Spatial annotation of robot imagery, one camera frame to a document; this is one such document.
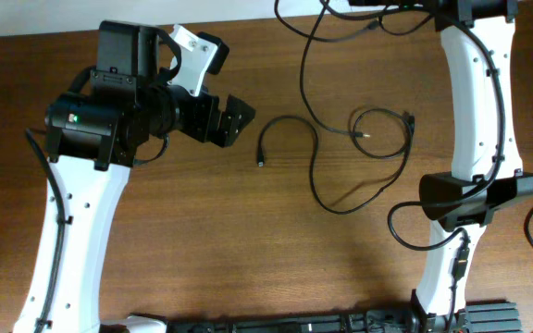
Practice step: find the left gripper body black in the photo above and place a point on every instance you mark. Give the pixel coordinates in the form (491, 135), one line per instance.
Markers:
(206, 117)

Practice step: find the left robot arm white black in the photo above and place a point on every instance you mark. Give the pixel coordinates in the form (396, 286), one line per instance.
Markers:
(146, 83)

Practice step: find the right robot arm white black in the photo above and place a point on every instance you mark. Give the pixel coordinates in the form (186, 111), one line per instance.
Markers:
(454, 208)

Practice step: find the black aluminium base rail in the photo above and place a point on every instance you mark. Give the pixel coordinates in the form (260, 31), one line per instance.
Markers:
(496, 317)

